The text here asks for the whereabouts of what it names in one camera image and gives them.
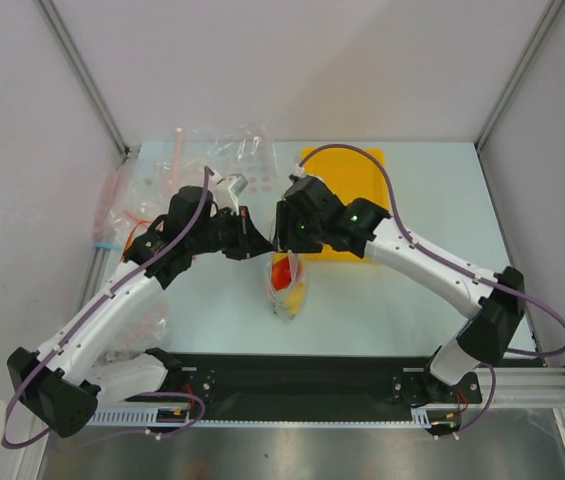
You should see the yellow toy pear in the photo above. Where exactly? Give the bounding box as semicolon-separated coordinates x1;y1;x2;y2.
282;283;307;317

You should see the pile of spare zip bags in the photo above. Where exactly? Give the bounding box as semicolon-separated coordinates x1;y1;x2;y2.
92;126;213;366

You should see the yellow plastic tray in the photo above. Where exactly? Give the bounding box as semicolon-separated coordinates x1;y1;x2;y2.
303;147;390;263

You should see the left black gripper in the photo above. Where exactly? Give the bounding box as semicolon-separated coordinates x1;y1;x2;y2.
189;206;273;261

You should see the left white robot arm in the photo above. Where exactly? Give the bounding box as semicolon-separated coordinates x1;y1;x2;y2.
7;186;273;438

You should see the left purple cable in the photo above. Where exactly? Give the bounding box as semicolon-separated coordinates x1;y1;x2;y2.
1;165;213;449

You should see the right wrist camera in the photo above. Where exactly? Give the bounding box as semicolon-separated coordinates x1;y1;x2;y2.
289;164;307;183

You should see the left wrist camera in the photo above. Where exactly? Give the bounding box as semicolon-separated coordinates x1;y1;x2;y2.
210;170;248;213

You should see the aluminium frame rail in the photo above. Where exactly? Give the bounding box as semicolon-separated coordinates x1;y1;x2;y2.
31;364;565;407

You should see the red toy mango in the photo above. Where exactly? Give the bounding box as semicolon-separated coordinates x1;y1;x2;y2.
270;253;297;292

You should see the purple cable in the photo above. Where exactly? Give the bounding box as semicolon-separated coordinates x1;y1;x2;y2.
295;143;565;441
1;165;213;449

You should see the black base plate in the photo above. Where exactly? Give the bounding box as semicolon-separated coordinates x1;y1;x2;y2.
159;352;483;423

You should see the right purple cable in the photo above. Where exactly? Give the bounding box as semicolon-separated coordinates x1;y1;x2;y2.
295;143;565;441

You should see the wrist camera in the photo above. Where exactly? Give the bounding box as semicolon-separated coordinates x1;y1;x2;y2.
289;164;307;183
210;170;248;213

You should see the white slotted cable duct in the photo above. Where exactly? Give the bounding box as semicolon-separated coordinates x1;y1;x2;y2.
87;403;457;430

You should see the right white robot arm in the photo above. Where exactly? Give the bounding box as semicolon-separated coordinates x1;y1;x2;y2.
273;175;525;401

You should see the clear blue-zipper bag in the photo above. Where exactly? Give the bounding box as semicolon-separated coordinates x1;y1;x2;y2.
264;251;308;321

